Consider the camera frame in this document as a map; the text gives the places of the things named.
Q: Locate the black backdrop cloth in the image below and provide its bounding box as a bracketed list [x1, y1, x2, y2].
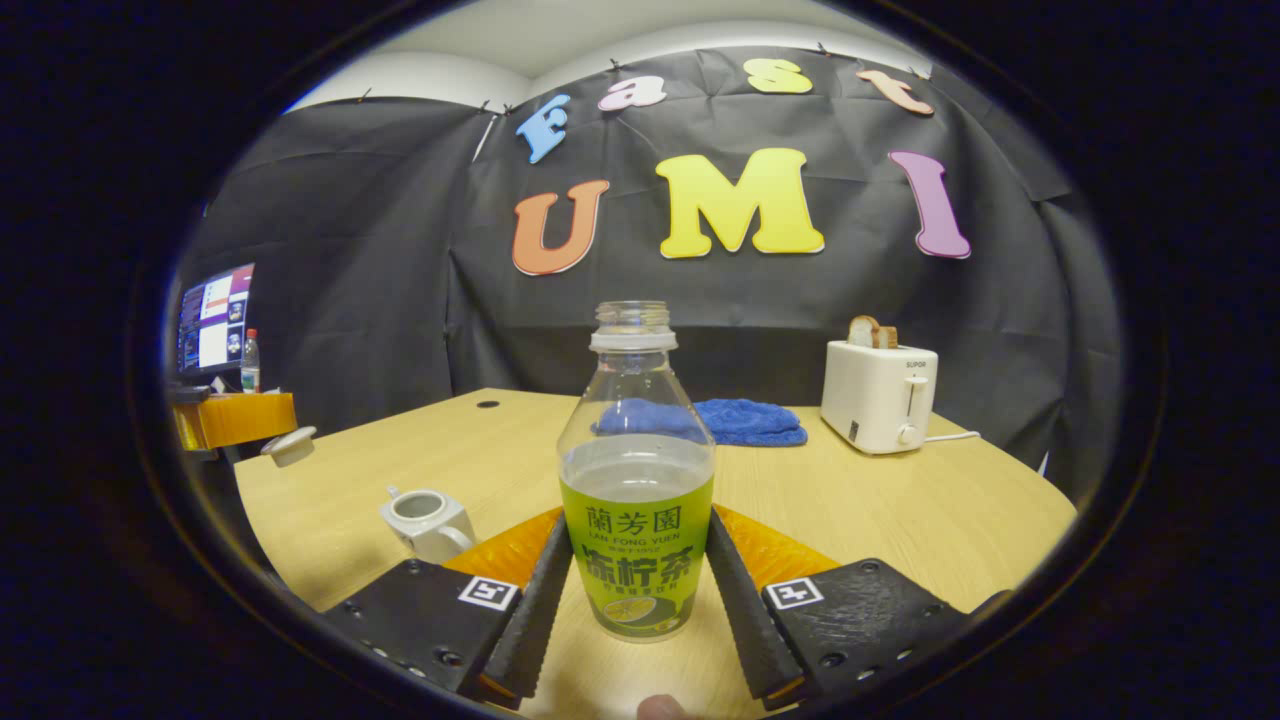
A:
[175, 45, 1123, 501]

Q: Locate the computer monitor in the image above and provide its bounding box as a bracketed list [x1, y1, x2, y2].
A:
[176, 263, 256, 378]

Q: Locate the clear green-label water bottle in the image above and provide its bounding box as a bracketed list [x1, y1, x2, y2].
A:
[556, 300, 717, 643]

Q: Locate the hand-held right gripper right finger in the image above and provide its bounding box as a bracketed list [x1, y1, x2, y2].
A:
[704, 505, 1013, 713]

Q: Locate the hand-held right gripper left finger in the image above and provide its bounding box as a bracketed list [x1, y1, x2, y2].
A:
[322, 506, 575, 711]

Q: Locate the white toaster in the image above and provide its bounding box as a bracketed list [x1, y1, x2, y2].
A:
[820, 340, 939, 456]

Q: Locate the blue towel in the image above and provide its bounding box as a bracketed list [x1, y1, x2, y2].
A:
[592, 398, 809, 448]

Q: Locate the white ceramic teacup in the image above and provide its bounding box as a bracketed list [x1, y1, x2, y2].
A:
[379, 486, 478, 565]

